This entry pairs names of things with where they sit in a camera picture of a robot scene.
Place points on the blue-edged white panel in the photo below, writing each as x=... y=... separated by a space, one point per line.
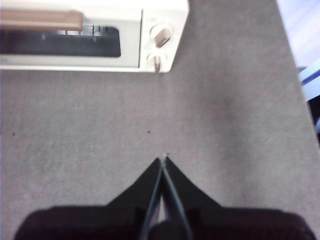
x=311 y=80

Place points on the cream and beige oven knob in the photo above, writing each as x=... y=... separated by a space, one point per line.
x=162 y=35
x=155 y=61

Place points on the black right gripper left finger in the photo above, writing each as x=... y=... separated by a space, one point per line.
x=95 y=222

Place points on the cream Toshiba toaster oven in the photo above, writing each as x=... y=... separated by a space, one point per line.
x=160 y=10

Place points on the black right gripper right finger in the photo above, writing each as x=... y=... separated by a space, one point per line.
x=230 y=222

